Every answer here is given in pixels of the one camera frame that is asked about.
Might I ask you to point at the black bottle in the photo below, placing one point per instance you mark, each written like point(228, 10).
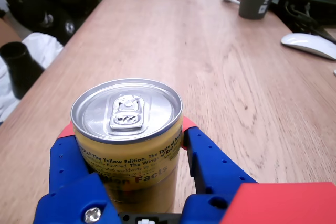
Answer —
point(21, 69)

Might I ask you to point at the white computer mouse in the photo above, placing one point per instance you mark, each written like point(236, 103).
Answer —
point(307, 44)

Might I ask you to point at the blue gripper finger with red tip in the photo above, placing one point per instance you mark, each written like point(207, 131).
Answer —
point(68, 187)
point(215, 166)

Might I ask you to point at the yellow Red Bull can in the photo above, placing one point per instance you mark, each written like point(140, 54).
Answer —
point(126, 134)

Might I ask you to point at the white cloth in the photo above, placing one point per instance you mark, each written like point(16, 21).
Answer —
point(44, 48)

